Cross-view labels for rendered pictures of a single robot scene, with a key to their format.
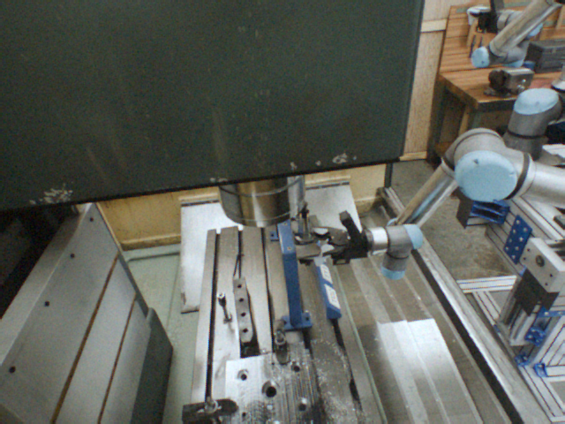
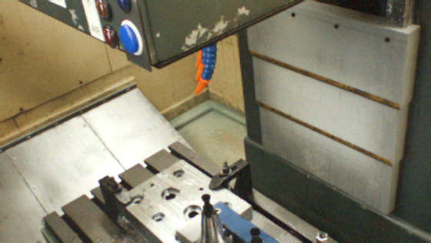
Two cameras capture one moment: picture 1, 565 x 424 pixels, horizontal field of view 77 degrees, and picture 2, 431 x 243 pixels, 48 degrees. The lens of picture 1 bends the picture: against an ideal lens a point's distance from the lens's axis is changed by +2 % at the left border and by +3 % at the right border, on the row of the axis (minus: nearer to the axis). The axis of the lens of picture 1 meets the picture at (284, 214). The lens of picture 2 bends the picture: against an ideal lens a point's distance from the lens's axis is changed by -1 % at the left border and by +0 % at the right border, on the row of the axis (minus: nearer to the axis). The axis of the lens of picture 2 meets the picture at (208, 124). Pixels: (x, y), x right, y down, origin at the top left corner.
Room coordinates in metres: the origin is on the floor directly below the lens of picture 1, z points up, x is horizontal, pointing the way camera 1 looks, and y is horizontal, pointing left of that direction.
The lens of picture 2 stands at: (1.27, -0.35, 1.84)
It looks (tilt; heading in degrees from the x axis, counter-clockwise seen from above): 33 degrees down; 148
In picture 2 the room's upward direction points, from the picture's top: 9 degrees counter-clockwise
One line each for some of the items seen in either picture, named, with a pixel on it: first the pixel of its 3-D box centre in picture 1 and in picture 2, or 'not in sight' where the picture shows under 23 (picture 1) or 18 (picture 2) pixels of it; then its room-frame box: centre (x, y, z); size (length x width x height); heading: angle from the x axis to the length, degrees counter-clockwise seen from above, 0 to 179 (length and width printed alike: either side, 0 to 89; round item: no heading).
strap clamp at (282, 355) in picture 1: (281, 345); not in sight; (0.58, 0.05, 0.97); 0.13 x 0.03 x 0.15; 3
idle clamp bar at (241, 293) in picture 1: (244, 313); not in sight; (0.74, 0.17, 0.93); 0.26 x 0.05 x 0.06; 8
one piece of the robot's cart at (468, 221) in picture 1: (503, 210); not in sight; (1.17, -0.94, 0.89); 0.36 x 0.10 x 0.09; 89
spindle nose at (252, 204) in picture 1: (259, 174); not in sight; (0.54, 0.04, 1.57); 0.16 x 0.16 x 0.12
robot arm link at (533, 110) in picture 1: (533, 110); not in sight; (1.19, -0.93, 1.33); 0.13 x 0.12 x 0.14; 104
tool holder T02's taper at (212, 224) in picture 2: (305, 224); (211, 227); (0.76, -0.05, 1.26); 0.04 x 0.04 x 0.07
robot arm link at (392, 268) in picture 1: (395, 257); not in sight; (0.80, -0.34, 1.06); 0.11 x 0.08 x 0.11; 159
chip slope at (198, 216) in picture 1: (274, 254); not in sight; (1.19, 0.07, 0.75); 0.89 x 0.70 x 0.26; 93
